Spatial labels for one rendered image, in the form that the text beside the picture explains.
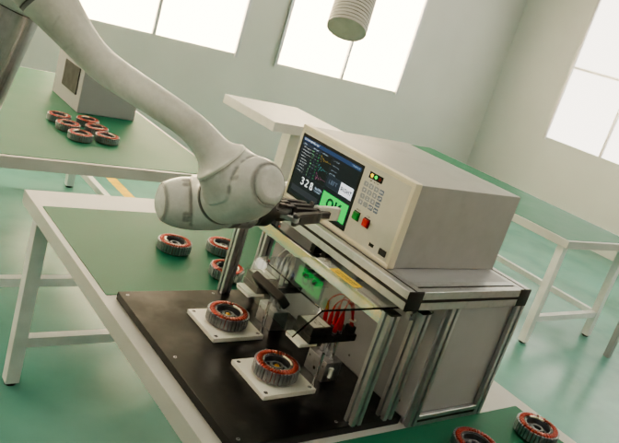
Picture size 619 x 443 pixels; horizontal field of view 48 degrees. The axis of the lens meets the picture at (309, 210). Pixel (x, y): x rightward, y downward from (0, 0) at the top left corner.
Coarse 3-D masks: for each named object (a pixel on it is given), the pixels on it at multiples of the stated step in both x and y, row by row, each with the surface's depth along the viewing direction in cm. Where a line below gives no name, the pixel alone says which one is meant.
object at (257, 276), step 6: (252, 276) 143; (258, 276) 143; (258, 282) 142; (264, 282) 141; (270, 282) 140; (264, 288) 140; (270, 288) 139; (276, 288) 138; (270, 294) 138; (276, 294) 137; (282, 294) 137; (276, 300) 137; (282, 300) 137; (282, 306) 137
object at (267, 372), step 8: (264, 352) 163; (272, 352) 165; (280, 352) 165; (256, 360) 160; (264, 360) 161; (272, 360) 165; (280, 360) 165; (288, 360) 163; (296, 360) 165; (256, 368) 158; (264, 368) 157; (272, 368) 157; (280, 368) 160; (288, 368) 160; (296, 368) 160; (264, 376) 157; (272, 376) 156; (280, 376) 157; (288, 376) 157; (296, 376) 160; (280, 384) 157; (288, 384) 159
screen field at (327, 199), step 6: (324, 192) 172; (324, 198) 172; (330, 198) 170; (336, 198) 168; (324, 204) 172; (330, 204) 170; (336, 204) 168; (342, 204) 166; (342, 210) 166; (342, 216) 166; (342, 222) 166
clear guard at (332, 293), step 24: (264, 264) 150; (288, 264) 152; (312, 264) 157; (336, 264) 162; (288, 288) 142; (312, 288) 143; (336, 288) 147; (360, 288) 151; (288, 312) 137; (312, 312) 135
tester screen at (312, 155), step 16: (304, 144) 179; (304, 160) 179; (320, 160) 174; (336, 160) 169; (304, 176) 179; (320, 176) 174; (336, 176) 169; (352, 176) 164; (320, 192) 173; (336, 192) 168
